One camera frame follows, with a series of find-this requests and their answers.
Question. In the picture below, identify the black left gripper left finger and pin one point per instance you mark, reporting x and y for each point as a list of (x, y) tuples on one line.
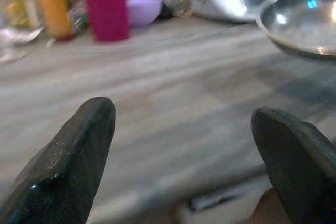
[(68, 166)]

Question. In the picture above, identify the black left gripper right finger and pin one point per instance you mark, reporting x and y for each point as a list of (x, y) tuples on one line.
[(296, 161)]

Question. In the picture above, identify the steel plate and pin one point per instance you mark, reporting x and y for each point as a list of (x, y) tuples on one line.
[(302, 24)]

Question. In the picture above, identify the silver foil packet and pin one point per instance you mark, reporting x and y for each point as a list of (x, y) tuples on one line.
[(15, 36)]

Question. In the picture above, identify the orange plastic bottle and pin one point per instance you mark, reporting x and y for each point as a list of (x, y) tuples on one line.
[(53, 6)]

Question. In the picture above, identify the magenta plastic cup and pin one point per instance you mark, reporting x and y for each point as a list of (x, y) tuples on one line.
[(106, 6)]

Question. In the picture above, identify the purple plastic bowl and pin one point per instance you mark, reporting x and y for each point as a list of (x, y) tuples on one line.
[(143, 11)]

